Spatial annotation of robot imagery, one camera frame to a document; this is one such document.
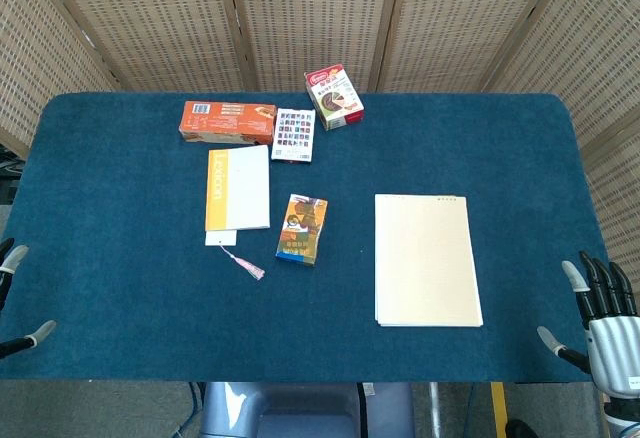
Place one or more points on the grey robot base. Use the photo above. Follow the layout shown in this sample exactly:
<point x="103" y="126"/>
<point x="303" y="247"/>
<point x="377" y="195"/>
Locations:
<point x="300" y="410"/>

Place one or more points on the metal table leg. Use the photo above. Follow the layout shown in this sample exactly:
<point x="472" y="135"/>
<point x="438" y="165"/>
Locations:
<point x="435" y="408"/>

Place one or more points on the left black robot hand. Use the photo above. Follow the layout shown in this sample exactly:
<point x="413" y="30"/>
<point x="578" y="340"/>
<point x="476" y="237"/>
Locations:
<point x="15" y="257"/>

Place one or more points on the woven bamboo folding screen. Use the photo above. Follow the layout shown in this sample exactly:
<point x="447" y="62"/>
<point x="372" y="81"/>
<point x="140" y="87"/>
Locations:
<point x="320" y="8"/>

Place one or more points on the colourful orange blue box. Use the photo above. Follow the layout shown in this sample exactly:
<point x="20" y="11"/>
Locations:
<point x="301" y="230"/>

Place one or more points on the blue table cloth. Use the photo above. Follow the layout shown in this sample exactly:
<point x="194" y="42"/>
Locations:
<point x="125" y="283"/>

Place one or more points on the cream lined paper pad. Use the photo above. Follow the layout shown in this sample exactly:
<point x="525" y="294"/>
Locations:
<point x="427" y="263"/>

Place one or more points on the long orange biscuit box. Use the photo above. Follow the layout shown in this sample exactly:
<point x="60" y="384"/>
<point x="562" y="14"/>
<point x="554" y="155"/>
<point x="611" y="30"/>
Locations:
<point x="225" y="122"/>

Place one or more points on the white bookmark with pink tassel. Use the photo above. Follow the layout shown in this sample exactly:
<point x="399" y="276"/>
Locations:
<point x="220" y="238"/>

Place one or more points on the white patterned card box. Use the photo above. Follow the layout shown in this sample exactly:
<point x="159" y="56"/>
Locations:
<point x="293" y="134"/>

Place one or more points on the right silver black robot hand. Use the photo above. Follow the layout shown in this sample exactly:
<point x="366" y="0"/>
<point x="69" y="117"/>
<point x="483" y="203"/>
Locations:
<point x="612" y="348"/>

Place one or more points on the red white snack box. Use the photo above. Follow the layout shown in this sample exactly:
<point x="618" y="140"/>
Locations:
<point x="334" y="98"/>

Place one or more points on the yellow white Lexicon notebook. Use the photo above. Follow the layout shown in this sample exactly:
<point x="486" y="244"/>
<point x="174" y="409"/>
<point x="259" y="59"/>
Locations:
<point x="245" y="188"/>

